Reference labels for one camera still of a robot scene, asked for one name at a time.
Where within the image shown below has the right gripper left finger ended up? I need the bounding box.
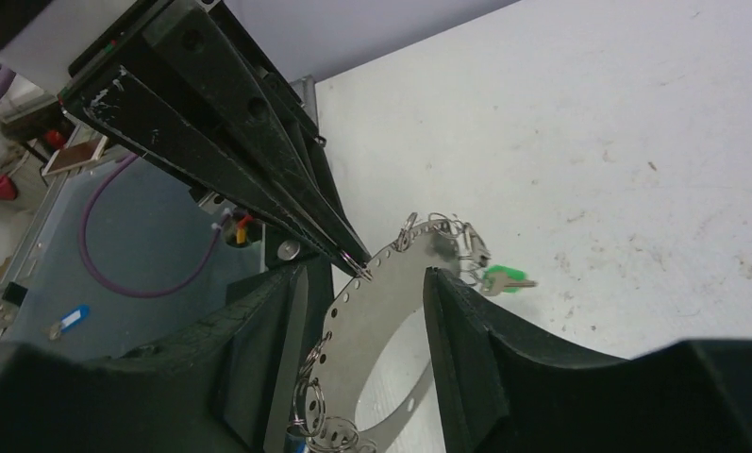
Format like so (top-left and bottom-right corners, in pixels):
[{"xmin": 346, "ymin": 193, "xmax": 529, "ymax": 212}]
[{"xmin": 0, "ymin": 260, "xmax": 320, "ymax": 452}]

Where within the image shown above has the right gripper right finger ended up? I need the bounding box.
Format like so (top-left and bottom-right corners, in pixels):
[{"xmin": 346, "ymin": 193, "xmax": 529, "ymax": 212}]
[{"xmin": 423, "ymin": 267, "xmax": 752, "ymax": 452}]

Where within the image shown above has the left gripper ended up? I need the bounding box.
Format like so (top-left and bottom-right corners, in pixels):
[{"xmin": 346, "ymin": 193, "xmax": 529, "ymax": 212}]
[{"xmin": 60, "ymin": 1, "xmax": 371, "ymax": 276}]

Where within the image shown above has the green tagged key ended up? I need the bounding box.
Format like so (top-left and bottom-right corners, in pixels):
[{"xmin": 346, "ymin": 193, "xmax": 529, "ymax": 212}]
[{"xmin": 479, "ymin": 265, "xmax": 538, "ymax": 297}]

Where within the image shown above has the metal key ring plate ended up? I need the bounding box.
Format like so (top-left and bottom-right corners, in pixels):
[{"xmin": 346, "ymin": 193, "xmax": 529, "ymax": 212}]
[{"xmin": 290, "ymin": 212, "xmax": 490, "ymax": 452}]

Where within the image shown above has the smartphone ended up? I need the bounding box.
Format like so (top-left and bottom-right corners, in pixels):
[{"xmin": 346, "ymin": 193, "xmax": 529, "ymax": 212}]
[{"xmin": 41, "ymin": 137, "xmax": 109, "ymax": 176}]

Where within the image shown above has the blue tagged key on floor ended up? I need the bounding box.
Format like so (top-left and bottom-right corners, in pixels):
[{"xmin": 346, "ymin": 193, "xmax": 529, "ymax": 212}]
[{"xmin": 47, "ymin": 305, "xmax": 91, "ymax": 341}]

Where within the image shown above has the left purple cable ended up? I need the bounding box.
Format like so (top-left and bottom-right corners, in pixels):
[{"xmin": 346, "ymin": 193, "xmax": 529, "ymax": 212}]
[{"xmin": 0, "ymin": 65, "xmax": 234, "ymax": 300}]

